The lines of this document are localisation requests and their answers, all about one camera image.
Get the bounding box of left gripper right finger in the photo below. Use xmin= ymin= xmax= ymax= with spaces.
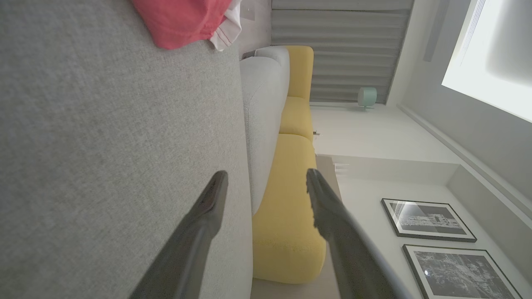
xmin=306 ymin=169 xmax=414 ymax=299

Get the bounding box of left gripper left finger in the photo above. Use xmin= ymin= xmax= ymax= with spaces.
xmin=129 ymin=170 xmax=229 ymax=299

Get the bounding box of red number 23 jersey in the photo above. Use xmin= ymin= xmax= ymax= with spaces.
xmin=132 ymin=0 xmax=243 ymax=51

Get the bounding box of black framed monochrome picture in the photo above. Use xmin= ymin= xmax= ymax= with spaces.
xmin=381 ymin=198 xmax=478 ymax=243
xmin=402 ymin=244 xmax=523 ymax=299

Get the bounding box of yellow sofa section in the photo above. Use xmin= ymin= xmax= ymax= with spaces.
xmin=252 ymin=45 xmax=327 ymax=285

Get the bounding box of grey fabric sofa seat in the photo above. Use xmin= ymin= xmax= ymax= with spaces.
xmin=0 ymin=0 xmax=254 ymax=299

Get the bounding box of mint green round lamp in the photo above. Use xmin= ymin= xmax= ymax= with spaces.
xmin=357 ymin=86 xmax=378 ymax=110

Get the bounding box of grey pleated curtain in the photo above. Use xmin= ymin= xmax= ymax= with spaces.
xmin=271 ymin=0 xmax=415 ymax=104

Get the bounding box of bright recessed light panel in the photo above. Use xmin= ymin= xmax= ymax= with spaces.
xmin=441 ymin=0 xmax=532 ymax=123

